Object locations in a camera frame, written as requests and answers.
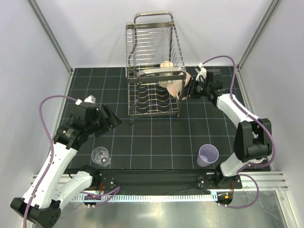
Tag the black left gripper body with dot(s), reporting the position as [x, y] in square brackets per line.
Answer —
[104, 127]

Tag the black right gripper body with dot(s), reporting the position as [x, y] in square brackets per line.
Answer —
[196, 89]

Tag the tan mug lilac inside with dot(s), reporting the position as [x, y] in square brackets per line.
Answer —
[175, 87]

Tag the beige patterned ceramic mug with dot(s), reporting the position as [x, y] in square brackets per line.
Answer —
[164, 84]

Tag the lilac plastic cup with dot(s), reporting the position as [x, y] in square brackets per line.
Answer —
[208, 154]

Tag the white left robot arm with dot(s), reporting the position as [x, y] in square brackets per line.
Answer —
[43, 203]

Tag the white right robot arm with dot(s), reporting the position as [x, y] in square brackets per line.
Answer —
[253, 140]

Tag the clear glass tumbler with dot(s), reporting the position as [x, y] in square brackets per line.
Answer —
[101, 156]

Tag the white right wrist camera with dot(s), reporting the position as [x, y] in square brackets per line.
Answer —
[201, 73]

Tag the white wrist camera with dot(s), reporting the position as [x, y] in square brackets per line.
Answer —
[89, 99]
[201, 73]

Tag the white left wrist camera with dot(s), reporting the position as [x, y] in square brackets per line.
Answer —
[89, 99]

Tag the steel wire dish rack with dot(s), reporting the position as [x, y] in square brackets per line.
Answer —
[151, 39]

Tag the white slotted cable duct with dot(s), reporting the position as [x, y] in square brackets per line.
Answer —
[143, 199]

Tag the right aluminium frame post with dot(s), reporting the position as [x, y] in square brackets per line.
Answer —
[259, 31]

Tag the aluminium frame post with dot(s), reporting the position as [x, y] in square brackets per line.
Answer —
[259, 31]
[49, 33]

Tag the left aluminium frame post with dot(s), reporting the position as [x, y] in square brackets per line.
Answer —
[49, 33]

